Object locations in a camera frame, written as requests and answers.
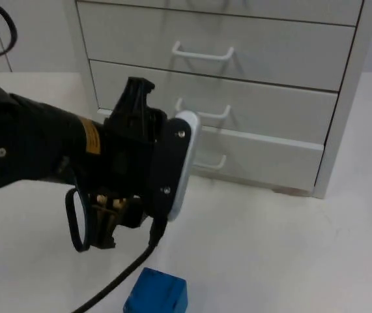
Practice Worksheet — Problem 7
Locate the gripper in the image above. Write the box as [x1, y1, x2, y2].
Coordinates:
[74, 76, 170, 250]

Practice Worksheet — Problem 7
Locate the blue block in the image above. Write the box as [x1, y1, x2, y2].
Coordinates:
[122, 267, 188, 313]

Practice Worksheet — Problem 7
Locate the grey drawer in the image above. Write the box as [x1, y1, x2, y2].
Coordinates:
[96, 109, 325, 197]

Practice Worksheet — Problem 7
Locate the grey chest of drawers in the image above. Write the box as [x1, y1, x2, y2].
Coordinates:
[64, 0, 372, 200]

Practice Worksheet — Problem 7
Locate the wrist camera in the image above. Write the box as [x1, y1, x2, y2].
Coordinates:
[149, 110, 203, 223]

